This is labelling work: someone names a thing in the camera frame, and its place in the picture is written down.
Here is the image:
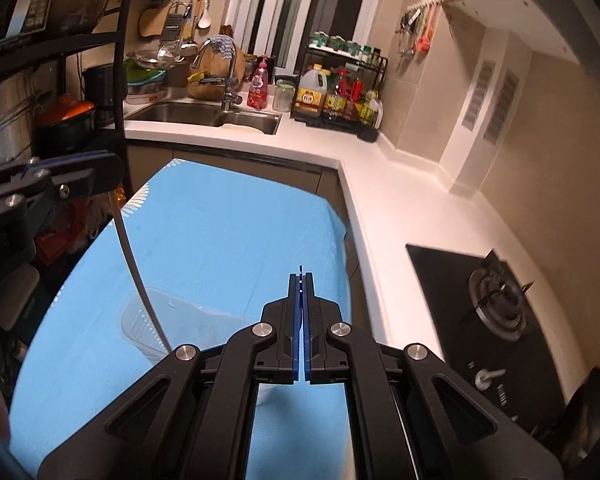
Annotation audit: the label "blue table cloth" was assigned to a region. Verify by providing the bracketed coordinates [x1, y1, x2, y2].
[9, 160, 351, 479]

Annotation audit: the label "hanging utensils on rail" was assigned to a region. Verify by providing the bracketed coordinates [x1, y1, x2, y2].
[396, 0, 443, 58]

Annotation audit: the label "glass jar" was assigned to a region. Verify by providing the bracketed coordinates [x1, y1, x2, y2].
[273, 79, 296, 113]

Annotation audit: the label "black storage shelf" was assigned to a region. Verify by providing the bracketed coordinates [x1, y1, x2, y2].
[0, 0, 130, 162]

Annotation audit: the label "black condiment rack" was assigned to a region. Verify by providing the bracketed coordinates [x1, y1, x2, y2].
[290, 44, 388, 143]

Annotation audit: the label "chrome kitchen faucet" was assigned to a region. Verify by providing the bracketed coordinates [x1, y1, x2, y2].
[189, 34, 244, 113]

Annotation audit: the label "white hanging ladle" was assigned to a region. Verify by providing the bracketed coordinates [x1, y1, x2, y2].
[197, 0, 211, 30]

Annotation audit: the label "metal box grater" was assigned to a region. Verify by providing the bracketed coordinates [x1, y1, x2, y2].
[160, 1, 193, 44]

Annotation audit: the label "steel kitchen sink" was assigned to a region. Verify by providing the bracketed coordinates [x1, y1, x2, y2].
[128, 101, 280, 136]

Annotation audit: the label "red dish soap bottle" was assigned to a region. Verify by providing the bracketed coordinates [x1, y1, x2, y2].
[247, 58, 268, 110]

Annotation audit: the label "black wok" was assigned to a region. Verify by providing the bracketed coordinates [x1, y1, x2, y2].
[557, 367, 600, 470]

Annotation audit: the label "orange pot lid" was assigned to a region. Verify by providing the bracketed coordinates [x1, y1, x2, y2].
[34, 94, 95, 127]

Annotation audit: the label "window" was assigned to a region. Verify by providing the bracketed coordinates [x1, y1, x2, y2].
[220, 0, 381, 74]

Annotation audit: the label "wooden cutting board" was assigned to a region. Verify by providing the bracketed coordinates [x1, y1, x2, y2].
[185, 34, 246, 102]

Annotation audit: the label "yellow oil jug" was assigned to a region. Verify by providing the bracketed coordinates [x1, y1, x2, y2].
[294, 64, 328, 117]

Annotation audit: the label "stacked steel pots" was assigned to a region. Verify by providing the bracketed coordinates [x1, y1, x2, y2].
[0, 70, 36, 162]

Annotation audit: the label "black gas stove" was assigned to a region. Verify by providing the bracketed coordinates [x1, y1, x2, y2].
[406, 244, 566, 436]

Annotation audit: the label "clear plastic utensil holder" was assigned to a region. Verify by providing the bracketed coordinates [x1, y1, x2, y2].
[120, 288, 254, 365]

